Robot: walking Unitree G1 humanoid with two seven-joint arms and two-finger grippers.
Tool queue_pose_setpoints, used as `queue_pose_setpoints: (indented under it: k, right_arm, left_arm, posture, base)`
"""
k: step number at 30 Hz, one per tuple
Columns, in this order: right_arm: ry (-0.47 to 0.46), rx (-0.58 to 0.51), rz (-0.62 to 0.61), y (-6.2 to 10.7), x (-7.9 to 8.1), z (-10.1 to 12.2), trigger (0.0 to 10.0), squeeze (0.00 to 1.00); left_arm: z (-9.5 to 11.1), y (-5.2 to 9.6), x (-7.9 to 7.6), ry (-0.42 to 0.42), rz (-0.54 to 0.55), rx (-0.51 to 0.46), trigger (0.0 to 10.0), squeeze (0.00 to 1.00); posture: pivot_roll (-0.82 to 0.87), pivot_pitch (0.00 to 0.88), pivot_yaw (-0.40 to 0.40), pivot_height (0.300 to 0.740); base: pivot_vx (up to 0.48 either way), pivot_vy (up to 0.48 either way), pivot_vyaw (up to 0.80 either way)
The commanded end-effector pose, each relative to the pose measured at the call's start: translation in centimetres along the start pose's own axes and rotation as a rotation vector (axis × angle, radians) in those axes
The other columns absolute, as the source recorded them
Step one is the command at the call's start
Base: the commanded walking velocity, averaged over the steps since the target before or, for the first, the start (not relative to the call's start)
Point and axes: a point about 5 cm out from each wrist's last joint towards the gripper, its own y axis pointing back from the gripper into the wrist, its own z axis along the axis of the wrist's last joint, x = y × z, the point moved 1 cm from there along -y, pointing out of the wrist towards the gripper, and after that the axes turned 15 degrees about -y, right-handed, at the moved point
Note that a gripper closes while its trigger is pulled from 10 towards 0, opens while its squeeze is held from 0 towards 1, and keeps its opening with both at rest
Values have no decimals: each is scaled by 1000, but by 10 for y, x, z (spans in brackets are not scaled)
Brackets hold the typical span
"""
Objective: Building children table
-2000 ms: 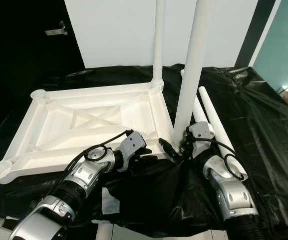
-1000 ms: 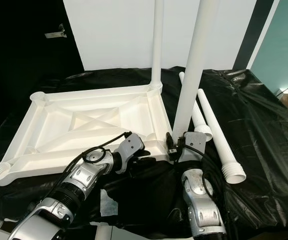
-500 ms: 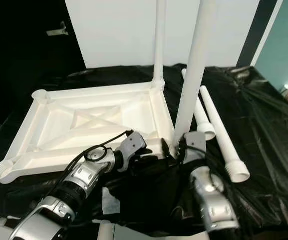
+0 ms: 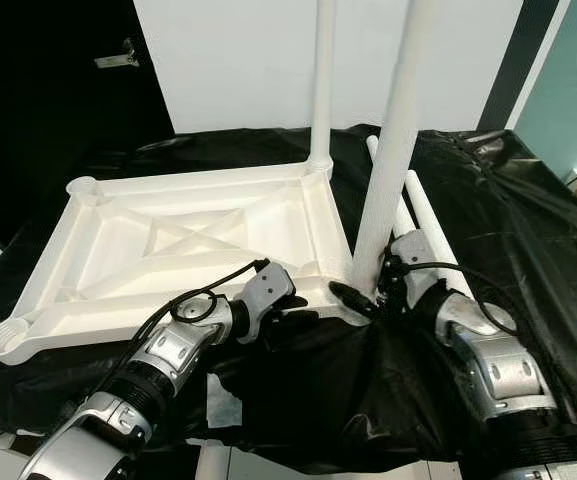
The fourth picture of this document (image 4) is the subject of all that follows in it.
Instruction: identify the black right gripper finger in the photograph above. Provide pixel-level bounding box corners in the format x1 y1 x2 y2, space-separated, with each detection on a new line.
329 281 375 314

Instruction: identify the white plastic table leg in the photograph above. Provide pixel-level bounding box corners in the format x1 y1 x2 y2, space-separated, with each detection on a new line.
310 0 337 176
404 170 474 301
350 0 439 296
365 134 419 241

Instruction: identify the white plastic table top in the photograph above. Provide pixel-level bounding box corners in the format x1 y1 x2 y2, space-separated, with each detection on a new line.
0 162 369 366

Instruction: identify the black plastic cover sheet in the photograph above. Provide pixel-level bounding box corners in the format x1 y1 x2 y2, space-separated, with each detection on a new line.
0 125 577 476

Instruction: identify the black door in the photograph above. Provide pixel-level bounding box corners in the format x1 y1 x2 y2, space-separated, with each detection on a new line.
0 0 174 251

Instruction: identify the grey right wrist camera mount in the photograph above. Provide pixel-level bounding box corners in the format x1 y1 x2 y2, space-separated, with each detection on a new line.
393 230 444 301

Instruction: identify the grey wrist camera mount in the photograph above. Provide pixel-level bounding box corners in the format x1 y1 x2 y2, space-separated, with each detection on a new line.
393 230 444 301
233 262 297 346

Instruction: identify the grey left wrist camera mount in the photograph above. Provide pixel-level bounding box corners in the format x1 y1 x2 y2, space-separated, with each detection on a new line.
233 262 297 346

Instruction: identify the white support table post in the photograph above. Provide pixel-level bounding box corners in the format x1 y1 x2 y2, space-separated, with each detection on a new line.
196 445 231 480

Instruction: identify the black vertical wall strip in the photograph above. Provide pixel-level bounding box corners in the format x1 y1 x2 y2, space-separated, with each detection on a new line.
478 0 564 131

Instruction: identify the silver door handle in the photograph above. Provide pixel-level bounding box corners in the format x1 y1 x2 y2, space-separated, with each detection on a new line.
94 38 141 69

